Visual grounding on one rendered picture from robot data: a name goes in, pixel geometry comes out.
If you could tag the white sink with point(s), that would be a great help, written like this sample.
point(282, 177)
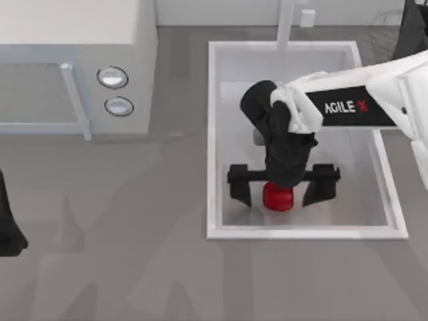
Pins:
point(374, 187)

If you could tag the red cup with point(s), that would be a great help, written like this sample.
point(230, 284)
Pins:
point(278, 200)

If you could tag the glass microwave door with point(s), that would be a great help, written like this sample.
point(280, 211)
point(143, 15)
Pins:
point(30, 93)

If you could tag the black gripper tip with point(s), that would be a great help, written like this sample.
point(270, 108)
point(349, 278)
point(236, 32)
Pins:
point(10, 227)

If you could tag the large round microwave knob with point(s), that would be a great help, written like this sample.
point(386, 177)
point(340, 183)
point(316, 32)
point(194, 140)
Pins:
point(112, 77)

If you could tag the small white tap lever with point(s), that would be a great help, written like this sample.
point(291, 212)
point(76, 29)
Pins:
point(307, 18)

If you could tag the small round microwave knob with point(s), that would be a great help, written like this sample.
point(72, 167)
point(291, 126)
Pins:
point(119, 106)

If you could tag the pale microwave oven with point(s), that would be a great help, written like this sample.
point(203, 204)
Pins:
point(140, 30)

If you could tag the tall white tap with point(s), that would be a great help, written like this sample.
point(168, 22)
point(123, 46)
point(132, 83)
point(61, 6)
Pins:
point(285, 23)

